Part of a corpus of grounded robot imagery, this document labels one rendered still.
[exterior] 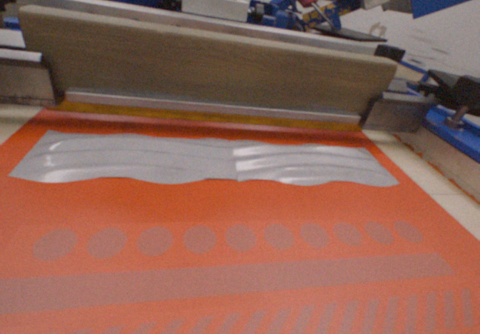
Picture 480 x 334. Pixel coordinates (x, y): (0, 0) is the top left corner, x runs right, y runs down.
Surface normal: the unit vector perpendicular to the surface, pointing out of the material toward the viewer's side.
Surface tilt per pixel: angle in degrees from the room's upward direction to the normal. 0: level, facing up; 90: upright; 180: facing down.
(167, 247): 0
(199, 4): 90
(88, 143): 32
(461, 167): 90
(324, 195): 0
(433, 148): 90
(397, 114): 90
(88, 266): 0
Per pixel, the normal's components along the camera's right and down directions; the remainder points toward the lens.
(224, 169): 0.25, -0.36
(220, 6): 0.17, 0.55
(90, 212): 0.17, -0.83
